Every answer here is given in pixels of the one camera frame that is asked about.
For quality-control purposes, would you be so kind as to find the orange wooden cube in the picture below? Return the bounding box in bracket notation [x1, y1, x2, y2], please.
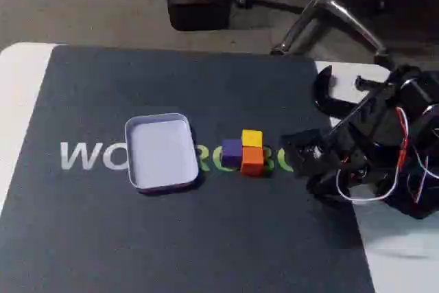
[240, 145, 265, 176]

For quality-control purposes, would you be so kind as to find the yellow wooden cube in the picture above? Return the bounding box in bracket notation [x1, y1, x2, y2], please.
[241, 129, 264, 149]

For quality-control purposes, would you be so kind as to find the purple wooden cube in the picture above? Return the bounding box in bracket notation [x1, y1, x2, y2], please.
[221, 138, 244, 167]

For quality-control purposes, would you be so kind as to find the white metal tray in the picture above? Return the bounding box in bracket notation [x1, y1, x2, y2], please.
[123, 112, 200, 195]

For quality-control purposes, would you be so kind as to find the black table clamp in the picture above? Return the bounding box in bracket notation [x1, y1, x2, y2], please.
[312, 65, 364, 122]

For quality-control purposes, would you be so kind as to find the chrome office chair base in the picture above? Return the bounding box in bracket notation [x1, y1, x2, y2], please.
[236, 0, 395, 67]

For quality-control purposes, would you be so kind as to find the dark mat with printed letters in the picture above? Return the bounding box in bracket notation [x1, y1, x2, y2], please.
[0, 45, 377, 293]

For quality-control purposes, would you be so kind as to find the black gripper camera module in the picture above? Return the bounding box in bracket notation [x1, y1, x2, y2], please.
[284, 129, 333, 178]

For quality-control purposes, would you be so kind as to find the thin white wire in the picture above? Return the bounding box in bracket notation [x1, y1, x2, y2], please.
[335, 165, 401, 204]

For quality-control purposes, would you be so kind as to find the black camera cable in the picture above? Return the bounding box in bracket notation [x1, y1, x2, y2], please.
[327, 85, 394, 139]

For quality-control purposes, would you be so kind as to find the red white servo wire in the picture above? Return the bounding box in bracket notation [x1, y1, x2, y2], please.
[394, 78, 418, 170]
[407, 104, 439, 204]

